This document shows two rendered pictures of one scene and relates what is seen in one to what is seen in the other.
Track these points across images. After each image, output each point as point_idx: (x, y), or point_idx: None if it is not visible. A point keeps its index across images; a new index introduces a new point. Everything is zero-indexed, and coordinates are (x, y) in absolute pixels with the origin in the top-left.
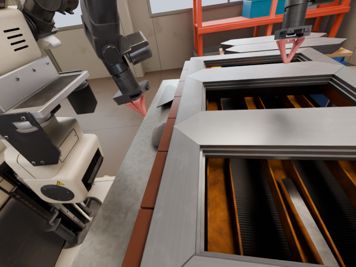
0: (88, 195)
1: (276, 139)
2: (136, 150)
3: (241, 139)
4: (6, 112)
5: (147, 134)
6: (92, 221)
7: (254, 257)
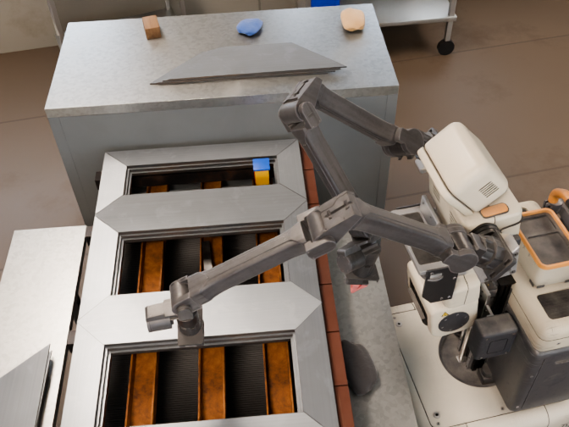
0: (493, 388)
1: (223, 292)
2: (385, 343)
3: (252, 290)
4: (418, 208)
5: (385, 373)
6: (454, 357)
7: (254, 230)
